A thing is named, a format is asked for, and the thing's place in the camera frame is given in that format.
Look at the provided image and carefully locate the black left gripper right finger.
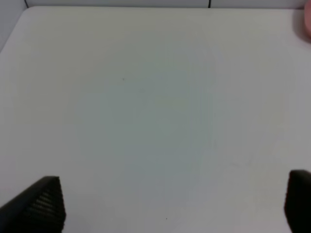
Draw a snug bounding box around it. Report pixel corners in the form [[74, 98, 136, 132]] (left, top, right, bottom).
[[284, 170, 311, 233]]

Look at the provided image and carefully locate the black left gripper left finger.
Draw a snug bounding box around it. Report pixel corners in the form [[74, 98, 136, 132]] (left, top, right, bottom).
[[0, 176, 66, 233]]

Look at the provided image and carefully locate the pink square plate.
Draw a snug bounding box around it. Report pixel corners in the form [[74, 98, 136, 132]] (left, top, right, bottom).
[[304, 0, 311, 37]]

